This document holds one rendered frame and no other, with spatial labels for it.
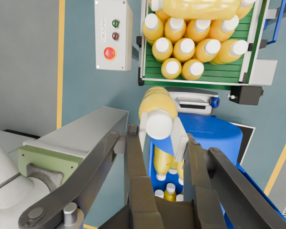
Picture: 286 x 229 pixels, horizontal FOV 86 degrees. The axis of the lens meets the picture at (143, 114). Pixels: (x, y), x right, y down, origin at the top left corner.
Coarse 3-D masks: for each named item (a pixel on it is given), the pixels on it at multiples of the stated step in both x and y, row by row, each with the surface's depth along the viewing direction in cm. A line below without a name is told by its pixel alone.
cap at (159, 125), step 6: (150, 114) 22; (156, 114) 21; (162, 114) 21; (150, 120) 21; (156, 120) 21; (162, 120) 21; (168, 120) 21; (150, 126) 21; (156, 126) 21; (162, 126) 21; (168, 126) 21; (150, 132) 22; (156, 132) 22; (162, 132) 21; (168, 132) 21; (156, 138) 22; (162, 138) 22
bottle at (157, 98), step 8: (152, 88) 37; (160, 88) 36; (144, 96) 32; (152, 96) 26; (160, 96) 26; (168, 96) 27; (144, 104) 26; (152, 104) 24; (160, 104) 24; (168, 104) 24; (152, 112) 23; (168, 112) 24; (176, 112) 25
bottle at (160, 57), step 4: (156, 40) 49; (168, 40) 48; (172, 44) 51; (152, 48) 51; (168, 48) 48; (172, 48) 50; (156, 52) 49; (160, 52) 48; (164, 52) 48; (168, 52) 49; (156, 56) 52; (160, 56) 50; (164, 56) 50; (168, 56) 52; (160, 60) 57; (164, 60) 57
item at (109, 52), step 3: (108, 48) 48; (111, 48) 47; (105, 51) 48; (108, 51) 48; (111, 51) 48; (114, 51) 48; (105, 54) 48; (108, 54) 48; (111, 54) 48; (114, 54) 48; (105, 57) 48; (108, 57) 48; (111, 57) 48
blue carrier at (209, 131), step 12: (192, 120) 53; (204, 120) 54; (216, 120) 55; (192, 132) 43; (204, 132) 43; (216, 132) 43; (228, 132) 44; (240, 132) 44; (156, 144) 47; (168, 144) 42; (204, 144) 38; (216, 144) 38; (228, 144) 39; (240, 144) 43; (228, 156) 40; (156, 180) 68; (168, 180) 73; (180, 192) 74
